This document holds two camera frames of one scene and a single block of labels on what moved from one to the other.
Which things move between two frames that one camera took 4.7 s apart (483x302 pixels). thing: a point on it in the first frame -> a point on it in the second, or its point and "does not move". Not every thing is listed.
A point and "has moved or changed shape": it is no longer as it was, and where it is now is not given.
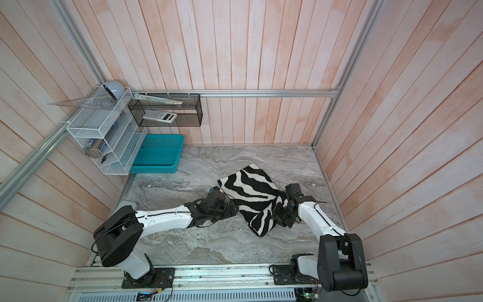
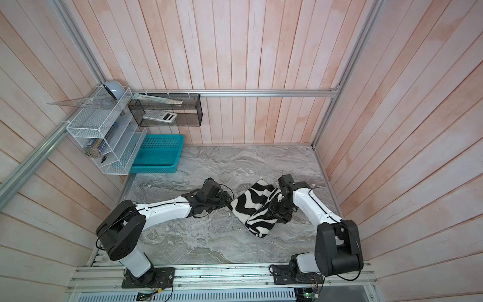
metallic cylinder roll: [96, 149] does not move
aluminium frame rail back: [241, 93] does not move
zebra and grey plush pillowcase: [256, 195] has moved or changed shape
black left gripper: [227, 214] -> [224, 201]
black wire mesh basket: [189, 113] does not move
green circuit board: [310, 295] does not move
